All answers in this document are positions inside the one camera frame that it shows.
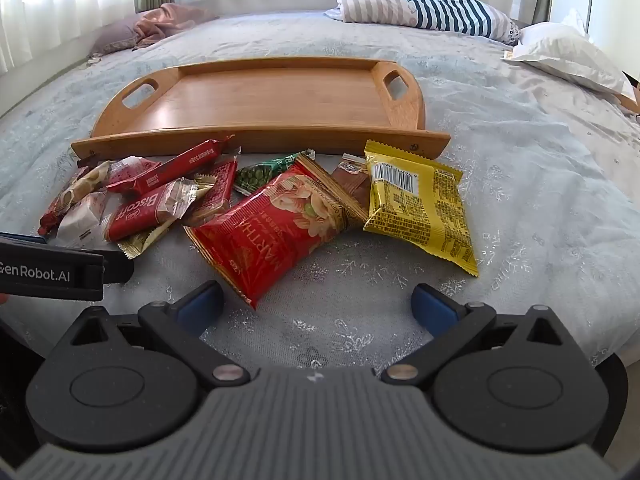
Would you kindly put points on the yellow snack packet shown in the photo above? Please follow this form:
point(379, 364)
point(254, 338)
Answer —
point(415, 210)

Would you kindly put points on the red biscuit packet clear ends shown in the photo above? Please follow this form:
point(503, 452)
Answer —
point(135, 210)

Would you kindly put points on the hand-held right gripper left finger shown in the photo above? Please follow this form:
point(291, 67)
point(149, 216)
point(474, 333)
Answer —
point(200, 305)

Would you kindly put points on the pink cloth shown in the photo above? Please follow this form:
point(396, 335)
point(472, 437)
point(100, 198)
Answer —
point(170, 20)

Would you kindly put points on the brown wooden headboard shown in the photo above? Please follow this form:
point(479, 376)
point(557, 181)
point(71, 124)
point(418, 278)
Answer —
point(631, 97)

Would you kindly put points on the white wardrobe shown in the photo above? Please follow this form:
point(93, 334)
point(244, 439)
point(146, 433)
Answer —
point(600, 0)

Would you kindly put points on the striped pillow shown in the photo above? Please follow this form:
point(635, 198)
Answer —
point(400, 5)

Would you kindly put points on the brown chocolate snack packet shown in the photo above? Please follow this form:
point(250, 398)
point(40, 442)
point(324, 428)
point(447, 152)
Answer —
point(352, 185)

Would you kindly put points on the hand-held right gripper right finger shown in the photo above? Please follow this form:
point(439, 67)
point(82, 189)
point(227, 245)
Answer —
point(432, 310)

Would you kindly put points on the large red nut packet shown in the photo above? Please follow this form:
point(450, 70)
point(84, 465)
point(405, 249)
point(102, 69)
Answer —
point(270, 240)

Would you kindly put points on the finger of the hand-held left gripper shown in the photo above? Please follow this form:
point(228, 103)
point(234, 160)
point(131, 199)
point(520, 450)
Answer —
point(119, 267)

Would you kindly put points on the white pillow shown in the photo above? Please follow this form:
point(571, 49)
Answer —
point(555, 50)

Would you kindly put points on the wooden tray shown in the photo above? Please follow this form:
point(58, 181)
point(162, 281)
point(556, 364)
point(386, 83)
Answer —
point(280, 100)

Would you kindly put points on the purple pillow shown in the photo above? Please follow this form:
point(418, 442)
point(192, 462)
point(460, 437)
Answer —
point(115, 35)

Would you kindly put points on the bed with pale sheet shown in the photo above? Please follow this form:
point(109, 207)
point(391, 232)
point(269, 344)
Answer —
point(300, 35)

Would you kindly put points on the green pea snack packet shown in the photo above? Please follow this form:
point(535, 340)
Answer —
point(260, 175)

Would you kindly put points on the sheer snowflake cloth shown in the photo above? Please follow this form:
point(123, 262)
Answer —
point(525, 220)

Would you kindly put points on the cream paper card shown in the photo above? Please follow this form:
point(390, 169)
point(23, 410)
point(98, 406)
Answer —
point(509, 55)

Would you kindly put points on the dark red peanut bar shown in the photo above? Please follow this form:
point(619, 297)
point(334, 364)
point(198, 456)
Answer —
point(55, 207)

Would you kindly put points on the gold snack packet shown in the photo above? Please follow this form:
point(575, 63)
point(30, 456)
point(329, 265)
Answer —
point(142, 242)

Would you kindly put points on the pink pastry packet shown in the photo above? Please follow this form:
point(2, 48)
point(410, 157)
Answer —
point(132, 167)

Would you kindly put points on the red wafer packet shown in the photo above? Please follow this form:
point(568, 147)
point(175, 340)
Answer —
point(212, 197)

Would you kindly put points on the white pink clear packet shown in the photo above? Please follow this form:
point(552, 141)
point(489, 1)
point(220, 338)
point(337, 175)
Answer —
point(80, 220)

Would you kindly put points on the long red chocolate bar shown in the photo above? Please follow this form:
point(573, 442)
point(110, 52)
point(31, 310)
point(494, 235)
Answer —
point(175, 167)

